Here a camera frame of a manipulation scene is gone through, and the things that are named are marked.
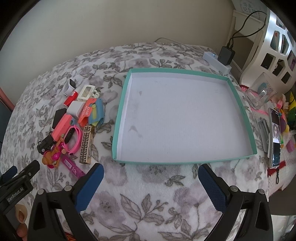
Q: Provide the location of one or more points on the silver stapler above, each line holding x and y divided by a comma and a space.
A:
263, 132

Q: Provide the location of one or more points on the person's left hand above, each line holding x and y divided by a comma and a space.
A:
22, 217

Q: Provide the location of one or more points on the floral white blanket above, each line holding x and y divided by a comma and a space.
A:
161, 185

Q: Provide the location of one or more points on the smartphone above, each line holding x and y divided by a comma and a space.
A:
275, 148

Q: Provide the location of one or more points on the white plastic frame bracket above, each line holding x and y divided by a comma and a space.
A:
81, 97

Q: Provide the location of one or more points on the pile of colourful toys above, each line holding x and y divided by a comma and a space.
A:
286, 125

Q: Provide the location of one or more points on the white printed sign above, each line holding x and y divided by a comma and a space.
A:
245, 4

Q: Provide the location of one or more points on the pink curved bar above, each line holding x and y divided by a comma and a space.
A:
5, 98

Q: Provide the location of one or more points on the orange blue printed toy knife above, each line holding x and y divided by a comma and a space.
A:
86, 112

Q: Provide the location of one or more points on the red white crochet mat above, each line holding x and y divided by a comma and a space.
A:
277, 176

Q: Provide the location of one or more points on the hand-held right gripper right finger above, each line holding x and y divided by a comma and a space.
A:
214, 187

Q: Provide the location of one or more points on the brown pink toy dog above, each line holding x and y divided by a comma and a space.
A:
52, 158

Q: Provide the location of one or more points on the white power strip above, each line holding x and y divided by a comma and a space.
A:
211, 58

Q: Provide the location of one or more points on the black plug-in charger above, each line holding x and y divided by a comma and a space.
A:
226, 55

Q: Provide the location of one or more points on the magenta bar case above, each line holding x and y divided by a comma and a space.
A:
72, 167

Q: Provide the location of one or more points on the white lattice rack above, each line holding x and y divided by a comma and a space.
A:
269, 34

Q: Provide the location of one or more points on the white charger adapter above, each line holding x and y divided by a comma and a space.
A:
75, 109

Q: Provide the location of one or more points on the red lip balm tube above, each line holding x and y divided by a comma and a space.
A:
70, 99

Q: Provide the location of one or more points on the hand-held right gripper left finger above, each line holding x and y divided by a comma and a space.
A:
90, 187

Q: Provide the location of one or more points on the coral toy knife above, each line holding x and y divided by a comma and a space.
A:
61, 127

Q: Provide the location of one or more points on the gold black patterned box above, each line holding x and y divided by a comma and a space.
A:
86, 146

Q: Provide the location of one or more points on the clear glass mug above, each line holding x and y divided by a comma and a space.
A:
256, 97

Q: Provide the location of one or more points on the teal shallow box tray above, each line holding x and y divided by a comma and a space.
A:
180, 115

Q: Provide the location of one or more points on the dark blue panel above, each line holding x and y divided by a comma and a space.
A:
3, 120

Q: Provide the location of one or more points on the black toy car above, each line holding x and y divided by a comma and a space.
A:
45, 144

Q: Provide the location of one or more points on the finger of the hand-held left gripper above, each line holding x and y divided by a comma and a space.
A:
8, 173
27, 171

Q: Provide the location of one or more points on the pink smartwatch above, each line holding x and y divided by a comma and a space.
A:
69, 135

